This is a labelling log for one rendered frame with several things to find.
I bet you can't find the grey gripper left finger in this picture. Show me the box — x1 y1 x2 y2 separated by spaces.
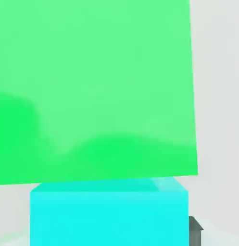
0 229 31 246

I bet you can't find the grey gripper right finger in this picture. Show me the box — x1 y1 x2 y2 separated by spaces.
189 216 227 246

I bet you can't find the small cyan cube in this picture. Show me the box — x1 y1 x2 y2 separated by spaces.
29 176 189 246

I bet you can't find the large green box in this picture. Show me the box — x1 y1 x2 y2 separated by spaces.
0 0 199 186

